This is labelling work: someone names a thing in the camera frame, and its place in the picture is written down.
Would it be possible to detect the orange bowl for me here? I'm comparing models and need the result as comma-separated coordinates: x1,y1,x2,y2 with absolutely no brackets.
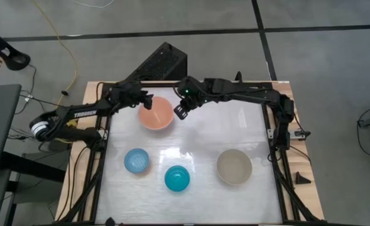
138,95,175,131

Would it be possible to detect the beige bowl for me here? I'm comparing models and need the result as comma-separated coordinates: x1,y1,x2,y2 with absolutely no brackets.
216,148,253,186

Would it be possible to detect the black perforated box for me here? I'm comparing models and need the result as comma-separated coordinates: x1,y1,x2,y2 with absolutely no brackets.
124,41,188,83

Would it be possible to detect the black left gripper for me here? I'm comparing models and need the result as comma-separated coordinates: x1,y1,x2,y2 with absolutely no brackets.
109,80,155,110

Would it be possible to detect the light blue patterned bowl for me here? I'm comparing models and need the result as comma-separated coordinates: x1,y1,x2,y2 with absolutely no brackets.
123,148,150,175

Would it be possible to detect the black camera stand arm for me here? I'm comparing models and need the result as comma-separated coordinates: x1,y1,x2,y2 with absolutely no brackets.
0,21,31,72

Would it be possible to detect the yellow cable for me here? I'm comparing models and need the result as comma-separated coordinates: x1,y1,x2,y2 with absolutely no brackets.
32,0,78,109

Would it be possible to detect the white floor cable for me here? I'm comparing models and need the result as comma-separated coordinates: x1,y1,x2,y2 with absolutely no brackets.
74,0,116,9

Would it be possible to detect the white glossy table sheet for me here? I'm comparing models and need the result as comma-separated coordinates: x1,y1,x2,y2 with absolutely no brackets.
94,86,283,225

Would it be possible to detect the black thin cable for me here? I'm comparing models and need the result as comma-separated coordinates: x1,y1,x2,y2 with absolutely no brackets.
14,63,69,116

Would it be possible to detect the black aluminium table frame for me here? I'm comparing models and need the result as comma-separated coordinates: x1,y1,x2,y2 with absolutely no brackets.
58,80,325,226

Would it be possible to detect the black triangular bracket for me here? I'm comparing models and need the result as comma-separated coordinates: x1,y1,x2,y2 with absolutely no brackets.
295,171,312,185

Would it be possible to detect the teal glossy bowl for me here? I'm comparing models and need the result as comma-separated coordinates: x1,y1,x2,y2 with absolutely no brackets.
164,165,191,193

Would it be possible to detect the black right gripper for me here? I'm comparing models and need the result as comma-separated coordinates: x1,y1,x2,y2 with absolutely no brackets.
173,75,205,121

